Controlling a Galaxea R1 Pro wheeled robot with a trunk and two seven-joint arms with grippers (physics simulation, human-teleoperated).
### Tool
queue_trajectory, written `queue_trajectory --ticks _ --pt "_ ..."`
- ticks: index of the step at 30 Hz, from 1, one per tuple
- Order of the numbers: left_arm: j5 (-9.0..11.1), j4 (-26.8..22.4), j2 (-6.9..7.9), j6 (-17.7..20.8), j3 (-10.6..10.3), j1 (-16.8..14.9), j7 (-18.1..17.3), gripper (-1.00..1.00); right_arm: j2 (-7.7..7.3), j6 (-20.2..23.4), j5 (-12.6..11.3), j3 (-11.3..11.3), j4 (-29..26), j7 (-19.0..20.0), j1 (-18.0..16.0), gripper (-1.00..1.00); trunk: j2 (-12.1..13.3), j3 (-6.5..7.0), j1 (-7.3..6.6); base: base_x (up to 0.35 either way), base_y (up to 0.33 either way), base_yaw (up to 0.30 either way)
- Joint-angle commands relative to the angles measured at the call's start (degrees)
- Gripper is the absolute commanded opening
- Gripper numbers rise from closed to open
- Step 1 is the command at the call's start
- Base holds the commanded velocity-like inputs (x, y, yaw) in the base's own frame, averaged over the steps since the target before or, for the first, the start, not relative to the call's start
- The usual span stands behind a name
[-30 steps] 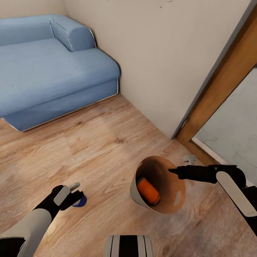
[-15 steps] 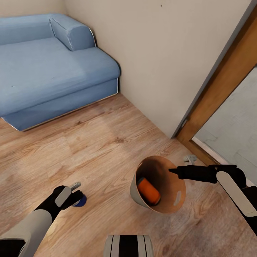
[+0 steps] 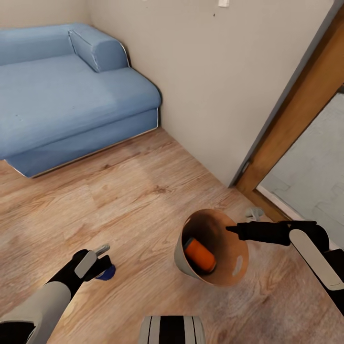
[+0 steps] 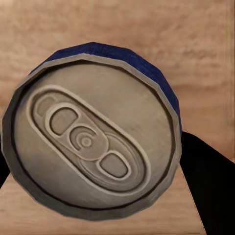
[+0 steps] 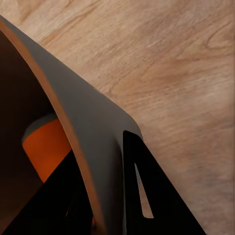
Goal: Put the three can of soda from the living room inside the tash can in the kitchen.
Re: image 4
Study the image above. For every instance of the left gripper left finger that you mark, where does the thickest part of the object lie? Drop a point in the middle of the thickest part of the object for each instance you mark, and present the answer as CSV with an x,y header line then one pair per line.
x,y
4,168

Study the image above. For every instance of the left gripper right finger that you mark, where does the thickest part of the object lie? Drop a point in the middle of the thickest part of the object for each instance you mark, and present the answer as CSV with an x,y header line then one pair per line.
x,y
211,180

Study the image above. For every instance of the can of soda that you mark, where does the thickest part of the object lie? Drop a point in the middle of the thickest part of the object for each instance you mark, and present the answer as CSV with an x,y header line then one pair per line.
x,y
93,133

